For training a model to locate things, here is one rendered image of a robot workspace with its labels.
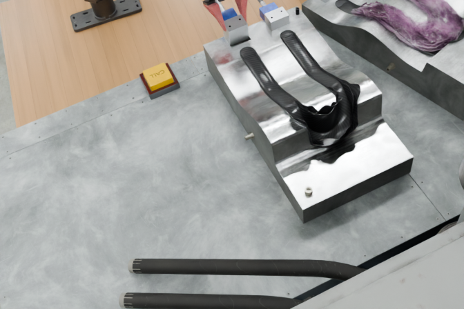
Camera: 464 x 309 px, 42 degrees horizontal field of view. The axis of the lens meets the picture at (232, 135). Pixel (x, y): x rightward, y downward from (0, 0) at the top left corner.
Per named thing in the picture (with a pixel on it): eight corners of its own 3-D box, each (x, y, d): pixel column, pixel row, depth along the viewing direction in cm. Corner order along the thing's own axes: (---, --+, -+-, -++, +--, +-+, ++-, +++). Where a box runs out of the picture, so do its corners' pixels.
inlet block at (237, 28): (207, 10, 151) (205, -6, 146) (225, 2, 152) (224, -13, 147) (230, 46, 145) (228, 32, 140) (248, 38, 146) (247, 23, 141)
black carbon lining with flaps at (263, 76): (236, 56, 145) (231, 28, 137) (295, 32, 148) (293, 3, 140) (306, 161, 125) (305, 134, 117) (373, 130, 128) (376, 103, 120)
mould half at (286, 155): (208, 70, 153) (199, 31, 142) (297, 32, 157) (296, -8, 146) (303, 224, 124) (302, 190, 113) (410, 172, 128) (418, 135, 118)
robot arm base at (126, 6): (136, -11, 163) (130, -26, 167) (65, 12, 161) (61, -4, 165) (143, 11, 170) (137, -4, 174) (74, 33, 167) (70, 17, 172)
